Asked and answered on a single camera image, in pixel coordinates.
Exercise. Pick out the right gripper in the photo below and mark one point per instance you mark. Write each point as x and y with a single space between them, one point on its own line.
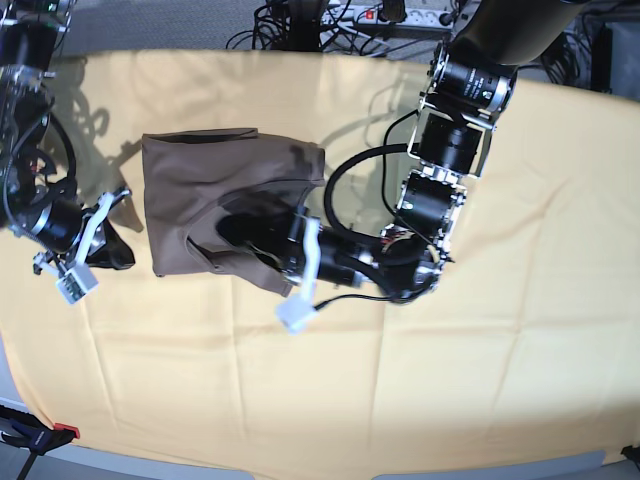
60 226

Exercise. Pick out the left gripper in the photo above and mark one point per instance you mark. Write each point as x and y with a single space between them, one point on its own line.
277 241

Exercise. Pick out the brown T-shirt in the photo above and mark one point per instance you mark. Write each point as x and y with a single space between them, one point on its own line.
193 179

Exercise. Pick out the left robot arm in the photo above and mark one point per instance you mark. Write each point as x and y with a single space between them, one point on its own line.
470 83

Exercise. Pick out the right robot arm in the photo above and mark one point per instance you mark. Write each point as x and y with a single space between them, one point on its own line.
39 199

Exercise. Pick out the yellow tablecloth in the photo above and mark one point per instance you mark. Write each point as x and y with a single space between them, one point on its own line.
527 351

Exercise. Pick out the black clamp at right corner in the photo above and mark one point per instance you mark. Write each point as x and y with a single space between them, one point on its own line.
631 453

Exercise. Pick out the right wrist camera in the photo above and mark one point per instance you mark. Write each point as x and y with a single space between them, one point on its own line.
76 283

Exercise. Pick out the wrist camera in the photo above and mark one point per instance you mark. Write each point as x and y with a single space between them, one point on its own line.
76 283
295 313

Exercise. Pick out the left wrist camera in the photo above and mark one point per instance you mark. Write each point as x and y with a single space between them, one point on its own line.
295 313

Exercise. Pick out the black stand post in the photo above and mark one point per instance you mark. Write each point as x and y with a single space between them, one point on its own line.
304 25

